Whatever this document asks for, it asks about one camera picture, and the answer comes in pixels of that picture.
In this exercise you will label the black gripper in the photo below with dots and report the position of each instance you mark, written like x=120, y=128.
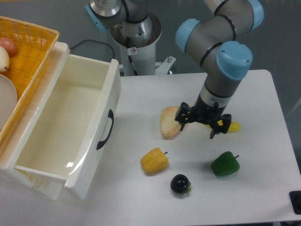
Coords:
x=206, y=114

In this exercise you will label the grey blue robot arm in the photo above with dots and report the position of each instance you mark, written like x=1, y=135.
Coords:
x=214, y=47

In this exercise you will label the white drawer cabinet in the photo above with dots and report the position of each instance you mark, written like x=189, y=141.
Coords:
x=16, y=132

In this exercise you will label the yellow banana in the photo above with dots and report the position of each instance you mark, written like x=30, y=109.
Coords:
x=234, y=126

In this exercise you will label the toast bread slice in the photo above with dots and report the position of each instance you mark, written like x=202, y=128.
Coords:
x=168, y=125

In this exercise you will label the green bell pepper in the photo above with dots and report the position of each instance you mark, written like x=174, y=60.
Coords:
x=226, y=164

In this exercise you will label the yellow bell pepper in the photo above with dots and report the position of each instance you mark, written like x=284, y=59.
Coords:
x=154, y=161

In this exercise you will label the dark purple eggplant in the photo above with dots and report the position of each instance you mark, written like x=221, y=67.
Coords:
x=180, y=184

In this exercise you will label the black device at edge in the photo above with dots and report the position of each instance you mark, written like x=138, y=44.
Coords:
x=295, y=197

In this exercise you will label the yellow woven basket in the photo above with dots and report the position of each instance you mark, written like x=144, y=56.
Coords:
x=35, y=44

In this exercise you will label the white plate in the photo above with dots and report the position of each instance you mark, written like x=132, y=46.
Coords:
x=8, y=99

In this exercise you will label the red apple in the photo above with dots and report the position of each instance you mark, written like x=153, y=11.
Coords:
x=9, y=45

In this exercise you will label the pale yellow pear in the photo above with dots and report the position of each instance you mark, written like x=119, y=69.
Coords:
x=4, y=60

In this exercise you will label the white metal bracket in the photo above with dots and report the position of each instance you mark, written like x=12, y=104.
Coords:
x=164, y=66

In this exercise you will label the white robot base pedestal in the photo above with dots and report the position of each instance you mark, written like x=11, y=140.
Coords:
x=133, y=28

